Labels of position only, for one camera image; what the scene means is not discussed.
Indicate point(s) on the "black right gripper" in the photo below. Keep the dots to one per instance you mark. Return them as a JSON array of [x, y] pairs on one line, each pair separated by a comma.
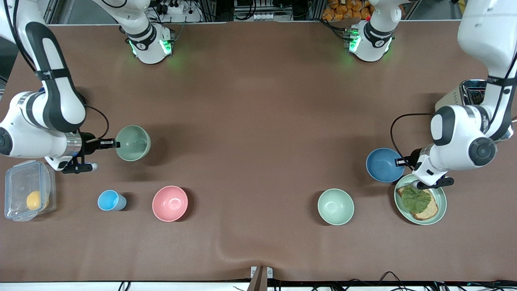
[[88, 144]]

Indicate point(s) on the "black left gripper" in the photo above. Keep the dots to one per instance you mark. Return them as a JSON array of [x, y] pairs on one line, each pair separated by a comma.
[[415, 156]]

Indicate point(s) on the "blue bowl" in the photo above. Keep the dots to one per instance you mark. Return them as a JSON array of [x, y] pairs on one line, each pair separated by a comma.
[[381, 165]]

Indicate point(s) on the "pale green bowl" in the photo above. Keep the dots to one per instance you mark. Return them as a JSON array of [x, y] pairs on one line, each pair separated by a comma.
[[335, 206], [135, 141]]

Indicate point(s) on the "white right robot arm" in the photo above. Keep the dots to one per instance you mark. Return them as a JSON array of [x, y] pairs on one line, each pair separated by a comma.
[[60, 101]]

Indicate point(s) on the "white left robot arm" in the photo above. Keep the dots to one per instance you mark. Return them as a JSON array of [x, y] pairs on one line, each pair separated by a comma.
[[464, 133]]

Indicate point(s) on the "pink bowl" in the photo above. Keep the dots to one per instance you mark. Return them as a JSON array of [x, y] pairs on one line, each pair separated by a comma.
[[170, 203]]

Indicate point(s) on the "green lettuce leaf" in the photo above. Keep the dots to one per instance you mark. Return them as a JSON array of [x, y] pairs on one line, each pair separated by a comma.
[[416, 200]]

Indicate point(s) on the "brown bread slice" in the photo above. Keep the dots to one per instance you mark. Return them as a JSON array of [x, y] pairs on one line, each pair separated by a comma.
[[430, 210]]

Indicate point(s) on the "light blue cup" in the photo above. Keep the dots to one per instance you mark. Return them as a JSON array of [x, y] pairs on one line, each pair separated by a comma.
[[108, 200]]

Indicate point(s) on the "pale green plate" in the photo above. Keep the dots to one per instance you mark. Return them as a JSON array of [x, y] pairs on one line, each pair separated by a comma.
[[442, 206]]

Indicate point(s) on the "beige chrome toaster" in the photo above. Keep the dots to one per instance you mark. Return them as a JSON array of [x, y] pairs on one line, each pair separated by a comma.
[[450, 101]]

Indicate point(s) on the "yellow lemon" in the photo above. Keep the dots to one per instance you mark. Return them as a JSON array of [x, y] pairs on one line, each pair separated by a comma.
[[34, 200]]

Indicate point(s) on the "clear plastic lidded container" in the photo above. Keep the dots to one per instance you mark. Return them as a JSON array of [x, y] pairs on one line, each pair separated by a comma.
[[20, 182]]

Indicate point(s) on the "white power strip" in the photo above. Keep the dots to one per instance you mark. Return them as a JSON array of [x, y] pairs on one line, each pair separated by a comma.
[[177, 7]]

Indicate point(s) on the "orange packaged snacks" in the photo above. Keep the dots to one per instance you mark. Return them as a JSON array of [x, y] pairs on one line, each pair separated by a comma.
[[343, 10]]

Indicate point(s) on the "brown table cloth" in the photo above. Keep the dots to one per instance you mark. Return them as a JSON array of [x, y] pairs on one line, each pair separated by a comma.
[[250, 226]]

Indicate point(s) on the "small white socket strip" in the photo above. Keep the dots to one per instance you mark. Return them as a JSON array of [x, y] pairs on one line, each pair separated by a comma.
[[262, 17]]

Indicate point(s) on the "grey metal bracket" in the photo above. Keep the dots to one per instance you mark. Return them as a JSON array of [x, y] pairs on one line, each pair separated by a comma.
[[269, 273]]

